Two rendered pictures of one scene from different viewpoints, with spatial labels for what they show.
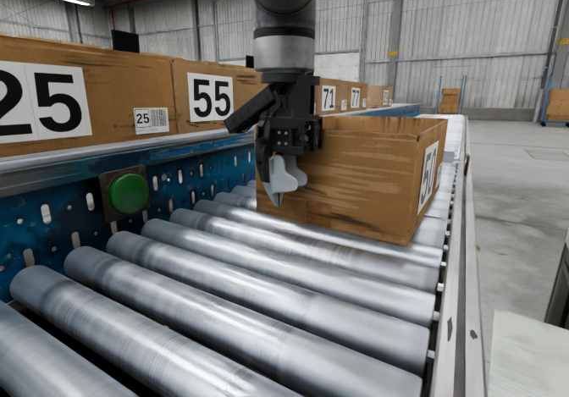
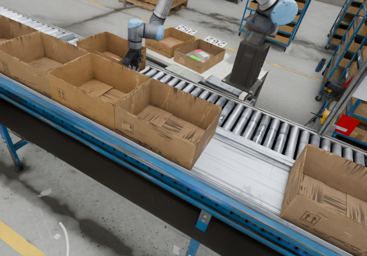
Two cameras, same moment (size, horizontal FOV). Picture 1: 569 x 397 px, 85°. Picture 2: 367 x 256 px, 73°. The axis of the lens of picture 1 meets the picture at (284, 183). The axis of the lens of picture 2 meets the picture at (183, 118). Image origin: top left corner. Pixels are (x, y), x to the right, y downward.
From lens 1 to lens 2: 173 cm
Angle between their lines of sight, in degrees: 86
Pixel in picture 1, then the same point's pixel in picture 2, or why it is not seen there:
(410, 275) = (154, 71)
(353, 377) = (175, 81)
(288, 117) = (137, 55)
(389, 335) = (168, 77)
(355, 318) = (165, 78)
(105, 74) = (113, 68)
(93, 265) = not seen: hidden behind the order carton
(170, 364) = not seen: hidden behind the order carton
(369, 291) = (158, 76)
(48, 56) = (126, 70)
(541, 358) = (173, 69)
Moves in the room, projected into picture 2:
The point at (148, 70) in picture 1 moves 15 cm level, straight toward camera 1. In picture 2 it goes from (100, 60) to (127, 59)
